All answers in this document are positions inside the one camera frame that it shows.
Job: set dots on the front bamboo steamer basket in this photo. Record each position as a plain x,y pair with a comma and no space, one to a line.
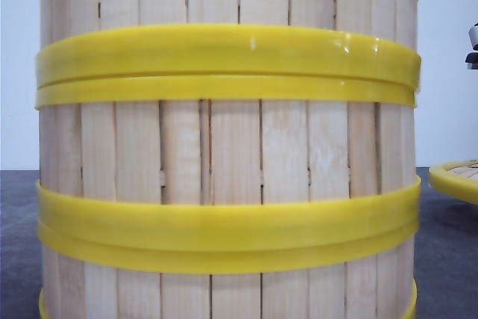
367,276

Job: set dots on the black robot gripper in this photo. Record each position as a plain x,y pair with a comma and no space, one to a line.
472,58

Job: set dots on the yellow rimmed steamer lid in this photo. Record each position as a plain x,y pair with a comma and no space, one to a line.
456,179

